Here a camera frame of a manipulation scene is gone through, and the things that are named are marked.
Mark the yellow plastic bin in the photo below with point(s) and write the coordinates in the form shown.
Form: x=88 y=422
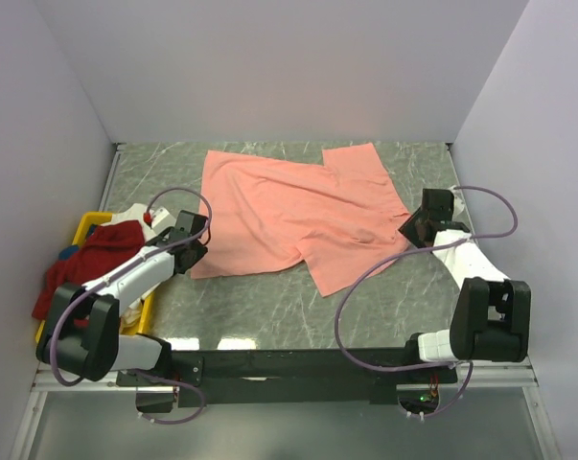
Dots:
x=89 y=222

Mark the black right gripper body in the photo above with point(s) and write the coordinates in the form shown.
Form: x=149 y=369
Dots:
x=410 y=228

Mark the red t shirt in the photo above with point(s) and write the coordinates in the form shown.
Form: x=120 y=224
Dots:
x=95 y=258

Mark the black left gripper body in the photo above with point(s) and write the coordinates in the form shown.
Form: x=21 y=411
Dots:
x=200 y=250

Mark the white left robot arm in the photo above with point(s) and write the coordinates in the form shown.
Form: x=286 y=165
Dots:
x=81 y=334

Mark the pink t shirt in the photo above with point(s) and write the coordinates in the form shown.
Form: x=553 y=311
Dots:
x=339 y=217

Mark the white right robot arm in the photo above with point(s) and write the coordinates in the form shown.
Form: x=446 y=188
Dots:
x=491 y=320

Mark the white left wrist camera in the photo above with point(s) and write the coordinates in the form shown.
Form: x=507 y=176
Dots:
x=159 y=220

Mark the black base beam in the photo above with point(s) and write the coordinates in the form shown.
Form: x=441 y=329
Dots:
x=293 y=376

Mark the blue garment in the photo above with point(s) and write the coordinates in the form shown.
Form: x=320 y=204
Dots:
x=66 y=253

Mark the white t shirt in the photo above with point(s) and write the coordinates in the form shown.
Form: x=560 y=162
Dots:
x=131 y=234

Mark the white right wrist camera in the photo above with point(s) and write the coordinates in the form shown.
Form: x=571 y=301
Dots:
x=459 y=204

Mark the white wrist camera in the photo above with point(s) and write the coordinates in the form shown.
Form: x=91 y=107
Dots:
x=159 y=220
x=459 y=204

